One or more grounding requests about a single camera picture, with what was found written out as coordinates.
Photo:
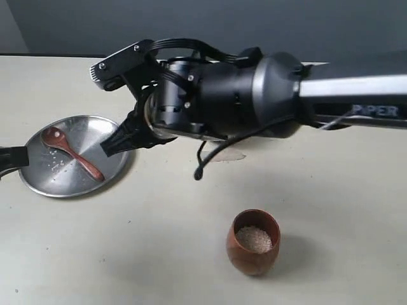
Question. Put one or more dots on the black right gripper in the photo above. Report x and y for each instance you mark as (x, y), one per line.
(164, 107)

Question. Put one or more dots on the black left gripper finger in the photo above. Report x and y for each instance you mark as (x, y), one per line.
(14, 157)
(7, 171)

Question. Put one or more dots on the dark red wooden spoon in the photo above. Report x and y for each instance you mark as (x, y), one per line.
(56, 138)

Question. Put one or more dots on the brown wooden cup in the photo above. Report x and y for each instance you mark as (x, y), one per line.
(253, 242)

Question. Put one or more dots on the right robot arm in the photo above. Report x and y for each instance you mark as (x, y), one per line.
(266, 96)

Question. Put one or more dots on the round steel plate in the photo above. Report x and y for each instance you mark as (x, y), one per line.
(54, 173)

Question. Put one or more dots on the clear tape piece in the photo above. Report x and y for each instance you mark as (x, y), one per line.
(228, 155)

